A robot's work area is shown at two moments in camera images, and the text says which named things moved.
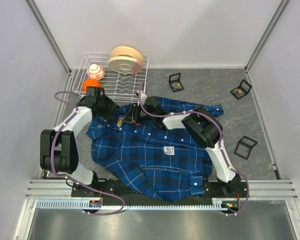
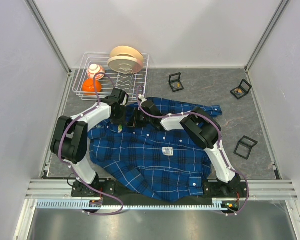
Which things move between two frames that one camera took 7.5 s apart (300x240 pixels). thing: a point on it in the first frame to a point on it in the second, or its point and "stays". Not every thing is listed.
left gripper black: (111, 107) to (122, 120)
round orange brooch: (238, 90) stays
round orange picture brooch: (176, 85) stays
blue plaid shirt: (132, 148) stays
